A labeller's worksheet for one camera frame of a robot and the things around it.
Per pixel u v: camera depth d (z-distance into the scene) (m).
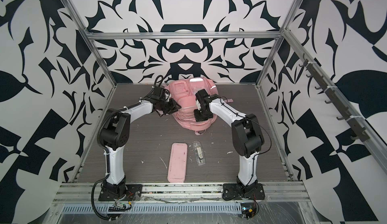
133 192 0.73
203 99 0.70
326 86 0.59
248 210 0.71
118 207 0.72
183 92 1.08
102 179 0.63
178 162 0.81
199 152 0.86
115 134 0.54
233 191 0.75
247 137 0.50
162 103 0.86
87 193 0.76
